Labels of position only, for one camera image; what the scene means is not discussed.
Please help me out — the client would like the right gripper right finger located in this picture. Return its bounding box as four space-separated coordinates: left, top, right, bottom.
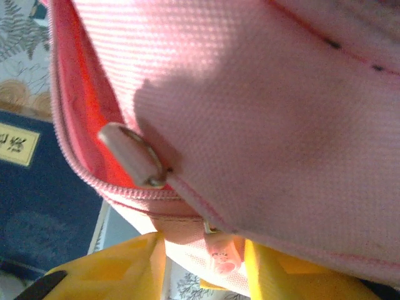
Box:
244 239 400 300

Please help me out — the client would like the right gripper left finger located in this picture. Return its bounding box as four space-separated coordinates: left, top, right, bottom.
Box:
14 232 167 300

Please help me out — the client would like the navy book with gold label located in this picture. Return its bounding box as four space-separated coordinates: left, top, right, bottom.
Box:
0 109 106 282

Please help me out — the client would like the pink student backpack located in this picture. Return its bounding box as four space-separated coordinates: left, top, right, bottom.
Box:
40 0 400 298

